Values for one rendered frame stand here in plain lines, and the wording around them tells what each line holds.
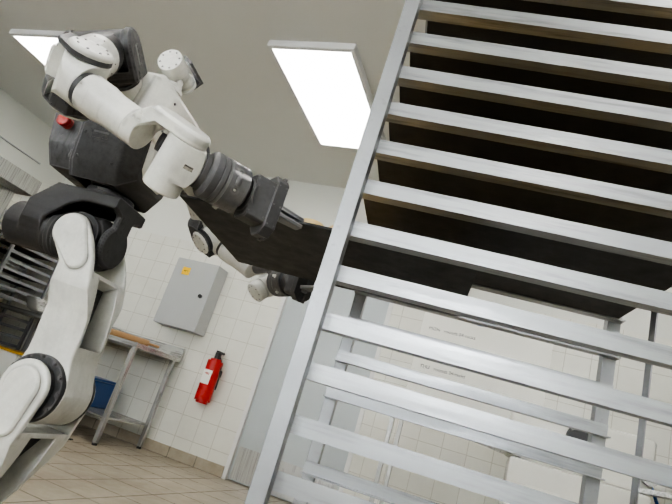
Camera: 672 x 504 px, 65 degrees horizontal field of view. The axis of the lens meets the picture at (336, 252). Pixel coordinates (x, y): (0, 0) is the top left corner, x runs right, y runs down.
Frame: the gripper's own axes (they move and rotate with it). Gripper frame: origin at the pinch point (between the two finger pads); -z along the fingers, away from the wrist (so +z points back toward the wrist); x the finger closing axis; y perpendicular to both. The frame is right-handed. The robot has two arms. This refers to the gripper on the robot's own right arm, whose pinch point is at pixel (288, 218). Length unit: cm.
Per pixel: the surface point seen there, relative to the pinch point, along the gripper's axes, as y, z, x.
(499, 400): -6, -64, -17
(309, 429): -11.1, -10.8, -35.4
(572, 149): -34, -34, 26
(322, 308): -11.1, -6.3, -16.0
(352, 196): -10.6, -5.7, 5.6
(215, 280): 414, -149, 69
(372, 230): -11.9, -11.3, 1.1
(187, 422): 413, -172, -67
